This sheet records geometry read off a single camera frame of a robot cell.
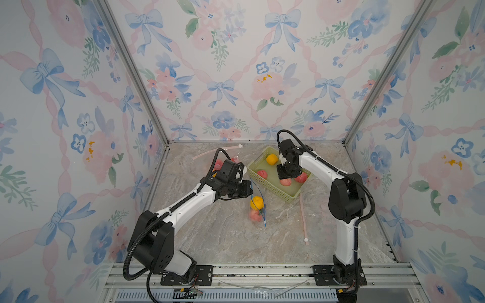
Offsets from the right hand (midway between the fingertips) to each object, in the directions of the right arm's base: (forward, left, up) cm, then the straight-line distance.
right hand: (284, 175), depth 96 cm
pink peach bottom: (-5, 0, +2) cm, 5 cm away
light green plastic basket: (+9, +10, -6) cm, 15 cm away
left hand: (-14, +15, +8) cm, 22 cm away
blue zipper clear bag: (-20, +14, +1) cm, 25 cm away
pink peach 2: (0, -9, -2) cm, 10 cm away
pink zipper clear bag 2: (-25, -15, -8) cm, 30 cm away
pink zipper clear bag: (-7, +29, +23) cm, 38 cm away
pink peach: (+1, +11, 0) cm, 11 cm away
